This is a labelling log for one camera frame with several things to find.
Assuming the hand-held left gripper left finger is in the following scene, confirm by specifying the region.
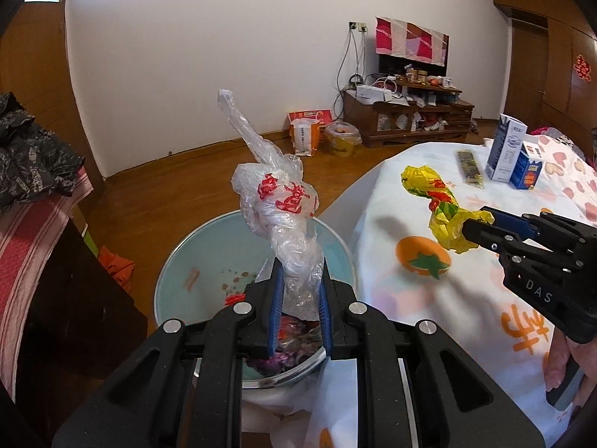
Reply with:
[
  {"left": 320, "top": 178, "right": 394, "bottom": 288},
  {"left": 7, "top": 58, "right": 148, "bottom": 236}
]
[{"left": 51, "top": 259, "right": 285, "bottom": 448}]

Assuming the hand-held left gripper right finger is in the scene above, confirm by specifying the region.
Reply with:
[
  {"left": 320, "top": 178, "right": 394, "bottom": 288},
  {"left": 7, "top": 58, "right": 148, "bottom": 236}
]
[{"left": 318, "top": 261, "right": 546, "bottom": 448}]

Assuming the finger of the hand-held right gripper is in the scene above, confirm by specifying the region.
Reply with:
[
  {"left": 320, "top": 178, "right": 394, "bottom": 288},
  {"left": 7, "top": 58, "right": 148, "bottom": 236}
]
[
  {"left": 461, "top": 218, "right": 518, "bottom": 255},
  {"left": 479, "top": 205, "right": 544, "bottom": 239}
]

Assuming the yellow printed plastic bag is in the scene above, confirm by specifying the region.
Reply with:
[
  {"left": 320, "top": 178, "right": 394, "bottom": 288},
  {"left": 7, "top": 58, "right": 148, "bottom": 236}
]
[{"left": 401, "top": 165, "right": 495, "bottom": 255}]

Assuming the purple snack wrapper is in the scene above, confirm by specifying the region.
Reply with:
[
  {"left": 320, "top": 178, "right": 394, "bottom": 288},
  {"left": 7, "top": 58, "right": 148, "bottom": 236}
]
[{"left": 247, "top": 352, "right": 299, "bottom": 374}]

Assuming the teal trash bin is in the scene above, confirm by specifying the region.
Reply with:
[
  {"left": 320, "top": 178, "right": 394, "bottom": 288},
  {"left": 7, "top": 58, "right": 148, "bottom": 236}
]
[{"left": 153, "top": 210, "right": 357, "bottom": 390}]

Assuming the clear plastic bag red print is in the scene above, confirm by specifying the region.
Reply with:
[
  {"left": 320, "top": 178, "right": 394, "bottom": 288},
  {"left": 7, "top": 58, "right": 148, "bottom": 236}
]
[{"left": 217, "top": 88, "right": 327, "bottom": 323}]

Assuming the person's right hand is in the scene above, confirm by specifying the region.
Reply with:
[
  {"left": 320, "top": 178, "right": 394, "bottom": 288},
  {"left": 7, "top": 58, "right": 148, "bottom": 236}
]
[{"left": 542, "top": 333, "right": 597, "bottom": 395}]

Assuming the blue drink carton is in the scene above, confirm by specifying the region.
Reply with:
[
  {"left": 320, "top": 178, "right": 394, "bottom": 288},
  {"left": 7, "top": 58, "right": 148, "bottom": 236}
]
[{"left": 510, "top": 140, "right": 544, "bottom": 190}]

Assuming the gold green snack packet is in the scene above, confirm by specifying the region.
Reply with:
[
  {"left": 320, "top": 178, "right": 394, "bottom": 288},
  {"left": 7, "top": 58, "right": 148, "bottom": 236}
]
[{"left": 457, "top": 149, "right": 485, "bottom": 186}]

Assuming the heart print blanket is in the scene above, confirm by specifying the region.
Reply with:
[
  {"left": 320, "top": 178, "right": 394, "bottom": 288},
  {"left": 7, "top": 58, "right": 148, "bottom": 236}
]
[{"left": 536, "top": 126, "right": 597, "bottom": 225}]

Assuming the white grey milk carton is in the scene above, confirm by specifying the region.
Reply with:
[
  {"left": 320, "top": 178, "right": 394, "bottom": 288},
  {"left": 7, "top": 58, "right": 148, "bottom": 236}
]
[{"left": 485, "top": 114, "right": 529, "bottom": 184}]

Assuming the printed white tablecloth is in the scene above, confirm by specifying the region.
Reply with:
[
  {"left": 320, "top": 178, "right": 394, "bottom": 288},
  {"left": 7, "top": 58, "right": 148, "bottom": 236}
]
[{"left": 305, "top": 141, "right": 597, "bottom": 448}]

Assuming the white plastic bag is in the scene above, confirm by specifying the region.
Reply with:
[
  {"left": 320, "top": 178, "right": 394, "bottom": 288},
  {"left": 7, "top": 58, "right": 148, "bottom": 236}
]
[{"left": 243, "top": 373, "right": 327, "bottom": 435}]

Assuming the wooden wardrobe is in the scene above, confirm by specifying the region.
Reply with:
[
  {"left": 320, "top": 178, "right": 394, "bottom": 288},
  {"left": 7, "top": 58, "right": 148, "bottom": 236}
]
[{"left": 490, "top": 0, "right": 597, "bottom": 150}]

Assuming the orange cloth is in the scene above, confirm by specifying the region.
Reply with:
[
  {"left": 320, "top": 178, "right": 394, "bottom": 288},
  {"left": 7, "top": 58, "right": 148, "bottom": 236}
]
[{"left": 97, "top": 246, "right": 136, "bottom": 292}]

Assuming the wooden TV stand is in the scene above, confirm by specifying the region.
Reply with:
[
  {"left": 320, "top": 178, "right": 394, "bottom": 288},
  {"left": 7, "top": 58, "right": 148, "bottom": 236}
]
[{"left": 343, "top": 77, "right": 475, "bottom": 149}]

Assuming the yellow bin with plastic liner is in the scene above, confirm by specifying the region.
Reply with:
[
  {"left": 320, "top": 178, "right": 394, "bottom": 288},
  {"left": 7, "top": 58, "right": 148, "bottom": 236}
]
[{"left": 325, "top": 121, "right": 362, "bottom": 157}]

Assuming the white orange paper bag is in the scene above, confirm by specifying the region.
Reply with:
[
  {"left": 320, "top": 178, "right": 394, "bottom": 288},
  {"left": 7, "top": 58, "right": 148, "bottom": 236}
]
[{"left": 291, "top": 119, "right": 322, "bottom": 157}]

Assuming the white flat box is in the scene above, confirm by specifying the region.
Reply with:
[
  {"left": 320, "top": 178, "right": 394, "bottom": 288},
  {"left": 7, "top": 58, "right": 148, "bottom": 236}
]
[{"left": 355, "top": 85, "right": 393, "bottom": 102}]

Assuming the black television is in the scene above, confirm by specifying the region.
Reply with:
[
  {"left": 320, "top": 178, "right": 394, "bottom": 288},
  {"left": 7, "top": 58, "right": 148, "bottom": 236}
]
[{"left": 379, "top": 53, "right": 446, "bottom": 80}]

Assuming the orange cardboard box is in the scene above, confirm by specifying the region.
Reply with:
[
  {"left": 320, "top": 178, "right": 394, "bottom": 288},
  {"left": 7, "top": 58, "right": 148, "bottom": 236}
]
[{"left": 288, "top": 109, "right": 333, "bottom": 127}]

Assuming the television with red white cloth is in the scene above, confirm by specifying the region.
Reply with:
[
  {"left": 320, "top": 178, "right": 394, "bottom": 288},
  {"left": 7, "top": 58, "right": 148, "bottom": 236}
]
[{"left": 375, "top": 16, "right": 450, "bottom": 67}]

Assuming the red striped cloth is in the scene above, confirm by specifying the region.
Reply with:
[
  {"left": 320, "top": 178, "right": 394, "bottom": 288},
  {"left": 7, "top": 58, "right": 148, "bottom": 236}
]
[{"left": 0, "top": 168, "right": 94, "bottom": 393}]

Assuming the dark printed cloth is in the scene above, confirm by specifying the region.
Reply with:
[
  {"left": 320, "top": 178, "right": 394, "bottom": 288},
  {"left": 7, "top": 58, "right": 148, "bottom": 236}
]
[{"left": 0, "top": 92, "right": 85, "bottom": 215}]

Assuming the wooden door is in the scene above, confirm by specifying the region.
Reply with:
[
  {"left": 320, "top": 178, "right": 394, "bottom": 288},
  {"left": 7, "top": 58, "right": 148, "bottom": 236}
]
[{"left": 0, "top": 0, "right": 106, "bottom": 187}]

